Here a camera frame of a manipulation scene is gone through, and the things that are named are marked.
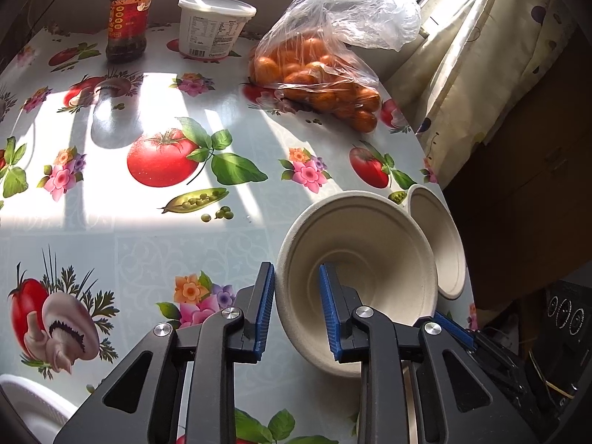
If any brown wooden cabinet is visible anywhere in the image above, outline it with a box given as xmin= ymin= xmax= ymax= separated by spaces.
xmin=441 ymin=51 xmax=592 ymax=310

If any cream printed curtain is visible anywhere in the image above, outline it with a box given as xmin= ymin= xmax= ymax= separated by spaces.
xmin=386 ymin=0 xmax=576 ymax=188

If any barred window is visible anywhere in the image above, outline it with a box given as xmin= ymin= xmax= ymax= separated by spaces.
xmin=414 ymin=0 xmax=498 ymax=40

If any red label sauce jar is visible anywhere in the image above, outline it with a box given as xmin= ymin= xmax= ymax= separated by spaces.
xmin=105 ymin=0 xmax=160 ymax=64

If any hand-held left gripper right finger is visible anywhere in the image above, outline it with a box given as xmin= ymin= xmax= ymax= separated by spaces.
xmin=318 ymin=263 xmax=539 ymax=444

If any white plastic tub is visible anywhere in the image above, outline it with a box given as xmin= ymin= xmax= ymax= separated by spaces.
xmin=178 ymin=0 xmax=257 ymax=60

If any fruit print tablecloth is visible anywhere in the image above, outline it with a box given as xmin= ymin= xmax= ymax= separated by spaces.
xmin=0 ymin=23 xmax=479 ymax=444

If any clear plastic bag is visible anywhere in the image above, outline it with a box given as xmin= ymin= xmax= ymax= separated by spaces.
xmin=247 ymin=0 xmax=423 ymax=134

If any pile of small oranges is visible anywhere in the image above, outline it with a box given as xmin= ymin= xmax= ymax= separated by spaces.
xmin=250 ymin=37 xmax=382 ymax=134

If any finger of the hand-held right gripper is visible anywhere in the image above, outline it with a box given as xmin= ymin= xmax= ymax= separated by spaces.
xmin=435 ymin=310 xmax=524 ymax=380

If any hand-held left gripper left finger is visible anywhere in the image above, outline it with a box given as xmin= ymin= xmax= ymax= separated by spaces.
xmin=53 ymin=261 xmax=277 ymax=444

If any white foam plate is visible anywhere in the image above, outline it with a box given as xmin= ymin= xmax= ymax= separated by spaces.
xmin=0 ymin=374 xmax=78 ymax=444

